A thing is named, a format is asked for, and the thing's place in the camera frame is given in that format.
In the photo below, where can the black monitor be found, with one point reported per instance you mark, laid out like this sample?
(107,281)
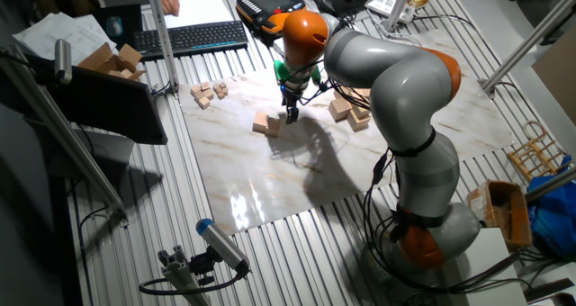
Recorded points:
(112,108)

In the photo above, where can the black mouse pad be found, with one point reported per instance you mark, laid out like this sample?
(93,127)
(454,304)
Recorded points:
(132,22)

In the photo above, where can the blank white paper pad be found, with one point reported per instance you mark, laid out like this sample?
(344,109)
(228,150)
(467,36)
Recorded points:
(202,9)

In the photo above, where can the aluminium frame post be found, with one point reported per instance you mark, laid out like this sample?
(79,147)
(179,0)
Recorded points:
(535,33)

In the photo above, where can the black computer mouse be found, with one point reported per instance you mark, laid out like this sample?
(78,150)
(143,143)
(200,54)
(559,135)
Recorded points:
(114,26)

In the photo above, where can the orange black teach pendant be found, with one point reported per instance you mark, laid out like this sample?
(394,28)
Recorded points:
(265,2)

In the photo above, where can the medium wooden cube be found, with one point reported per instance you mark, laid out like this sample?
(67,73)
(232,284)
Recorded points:
(200,96)
(209,94)
(205,86)
(195,89)
(204,103)

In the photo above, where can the open cardboard box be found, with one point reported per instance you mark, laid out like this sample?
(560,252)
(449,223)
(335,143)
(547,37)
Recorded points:
(101,58)

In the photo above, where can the marble pattern table sheet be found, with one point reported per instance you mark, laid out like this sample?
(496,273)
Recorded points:
(270,175)

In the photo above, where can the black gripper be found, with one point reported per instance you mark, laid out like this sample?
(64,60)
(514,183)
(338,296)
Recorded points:
(292,95)

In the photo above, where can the silver camera blue cap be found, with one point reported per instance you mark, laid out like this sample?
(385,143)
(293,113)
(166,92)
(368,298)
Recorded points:
(222,245)

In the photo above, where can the wooden rack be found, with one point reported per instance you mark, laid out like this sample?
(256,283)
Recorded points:
(531,149)

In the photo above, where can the blue bag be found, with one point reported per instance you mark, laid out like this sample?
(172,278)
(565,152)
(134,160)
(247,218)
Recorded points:
(555,220)

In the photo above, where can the brown cardboard sheet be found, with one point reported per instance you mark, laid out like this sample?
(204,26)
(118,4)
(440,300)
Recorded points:
(560,72)

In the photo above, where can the green printed camera mount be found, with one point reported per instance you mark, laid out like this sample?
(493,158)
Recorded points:
(281,72)

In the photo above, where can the short aluminium profile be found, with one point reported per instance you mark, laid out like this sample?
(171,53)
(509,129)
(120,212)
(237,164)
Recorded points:
(180,276)

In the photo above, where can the person right hand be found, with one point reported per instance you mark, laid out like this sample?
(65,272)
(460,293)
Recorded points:
(170,2)

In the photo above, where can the white control box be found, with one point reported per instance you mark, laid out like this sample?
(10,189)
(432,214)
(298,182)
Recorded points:
(382,3)

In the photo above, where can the long aluminium beam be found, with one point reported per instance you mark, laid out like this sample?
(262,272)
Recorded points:
(90,173)

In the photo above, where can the thin aluminium post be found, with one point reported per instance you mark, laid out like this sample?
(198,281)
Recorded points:
(163,40)

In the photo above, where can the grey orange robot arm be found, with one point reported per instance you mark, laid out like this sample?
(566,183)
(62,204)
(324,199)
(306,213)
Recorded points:
(405,85)

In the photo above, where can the printed white paper sheets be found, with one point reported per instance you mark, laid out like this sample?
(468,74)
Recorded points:
(58,33)

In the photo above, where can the silver depth camera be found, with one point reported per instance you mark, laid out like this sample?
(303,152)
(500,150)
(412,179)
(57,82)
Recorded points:
(63,60)

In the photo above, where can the white pedestal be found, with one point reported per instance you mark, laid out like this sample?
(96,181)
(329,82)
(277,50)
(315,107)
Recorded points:
(495,274)

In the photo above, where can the black camera clamp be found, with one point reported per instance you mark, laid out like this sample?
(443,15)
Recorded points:
(202,265)

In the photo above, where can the brown cardboard box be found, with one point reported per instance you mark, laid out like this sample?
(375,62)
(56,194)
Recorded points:
(517,216)

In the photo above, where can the vertical aluminium post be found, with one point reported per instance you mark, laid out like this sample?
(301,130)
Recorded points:
(398,6)

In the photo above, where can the black computer keyboard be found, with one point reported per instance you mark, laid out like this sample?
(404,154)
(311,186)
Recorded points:
(189,38)

